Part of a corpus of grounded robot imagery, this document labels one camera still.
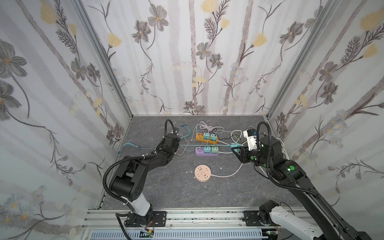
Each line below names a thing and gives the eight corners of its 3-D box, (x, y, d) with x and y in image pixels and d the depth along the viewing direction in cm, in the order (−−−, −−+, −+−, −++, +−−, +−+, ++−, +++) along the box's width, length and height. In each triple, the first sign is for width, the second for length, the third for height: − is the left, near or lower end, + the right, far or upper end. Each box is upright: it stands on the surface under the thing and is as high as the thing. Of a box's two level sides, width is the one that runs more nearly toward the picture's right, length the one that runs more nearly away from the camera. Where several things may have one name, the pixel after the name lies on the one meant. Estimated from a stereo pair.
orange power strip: (195, 140, 107) (195, 137, 104) (197, 135, 110) (197, 132, 107) (217, 144, 104) (217, 142, 102) (218, 139, 107) (218, 136, 105)
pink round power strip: (194, 182, 88) (194, 180, 86) (194, 166, 95) (194, 164, 92) (211, 182, 89) (211, 180, 86) (210, 167, 95) (210, 164, 92)
